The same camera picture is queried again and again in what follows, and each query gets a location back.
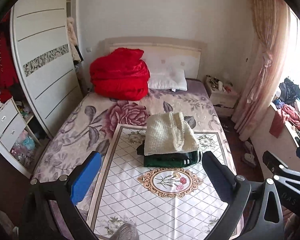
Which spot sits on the red folded quilt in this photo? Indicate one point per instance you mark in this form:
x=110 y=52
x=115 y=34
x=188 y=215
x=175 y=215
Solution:
x=121 y=75

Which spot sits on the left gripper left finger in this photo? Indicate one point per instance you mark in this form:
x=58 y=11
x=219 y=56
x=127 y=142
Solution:
x=37 y=220

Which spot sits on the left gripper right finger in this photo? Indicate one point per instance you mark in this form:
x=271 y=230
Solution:
x=265 y=219

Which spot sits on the dark green black garment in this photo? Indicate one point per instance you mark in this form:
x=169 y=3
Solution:
x=169 y=160

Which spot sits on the white wardrobe door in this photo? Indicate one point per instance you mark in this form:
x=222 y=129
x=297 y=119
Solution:
x=43 y=60

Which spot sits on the white drawer unit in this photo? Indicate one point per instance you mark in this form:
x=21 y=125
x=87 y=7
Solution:
x=12 y=125

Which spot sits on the white fluffy sweater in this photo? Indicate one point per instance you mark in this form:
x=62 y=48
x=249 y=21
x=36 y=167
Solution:
x=169 y=133

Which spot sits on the clothes pile on windowsill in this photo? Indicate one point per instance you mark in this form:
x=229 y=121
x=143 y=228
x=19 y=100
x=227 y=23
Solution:
x=287 y=109

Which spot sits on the beige bed headboard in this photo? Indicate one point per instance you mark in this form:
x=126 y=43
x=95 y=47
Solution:
x=165 y=52

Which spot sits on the white pillow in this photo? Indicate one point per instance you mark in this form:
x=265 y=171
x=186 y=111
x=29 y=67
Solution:
x=168 y=79

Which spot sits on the white bedside table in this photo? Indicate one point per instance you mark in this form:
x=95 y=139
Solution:
x=224 y=100

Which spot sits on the pink curtain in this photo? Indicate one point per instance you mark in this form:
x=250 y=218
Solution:
x=271 y=23

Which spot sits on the white diamond pattern mat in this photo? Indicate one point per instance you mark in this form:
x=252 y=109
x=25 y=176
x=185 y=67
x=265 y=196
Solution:
x=163 y=203

